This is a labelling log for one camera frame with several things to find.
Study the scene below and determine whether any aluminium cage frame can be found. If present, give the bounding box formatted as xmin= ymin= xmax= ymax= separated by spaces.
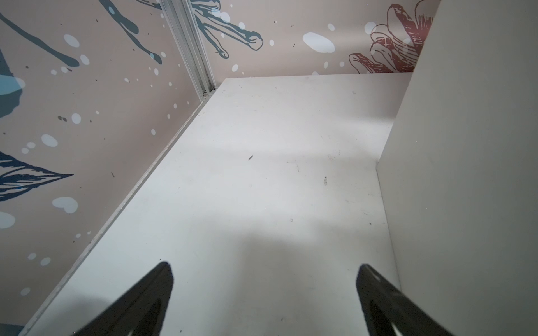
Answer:
xmin=161 ymin=0 xmax=216 ymax=102

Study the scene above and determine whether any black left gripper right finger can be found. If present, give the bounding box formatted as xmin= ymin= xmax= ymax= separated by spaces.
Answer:
xmin=356 ymin=264 xmax=452 ymax=336

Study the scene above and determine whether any white wooden bookshelf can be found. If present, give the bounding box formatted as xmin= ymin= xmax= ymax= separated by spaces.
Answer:
xmin=378 ymin=1 xmax=537 ymax=335

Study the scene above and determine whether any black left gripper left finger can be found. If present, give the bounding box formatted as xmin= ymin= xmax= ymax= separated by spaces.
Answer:
xmin=74 ymin=262 xmax=174 ymax=336

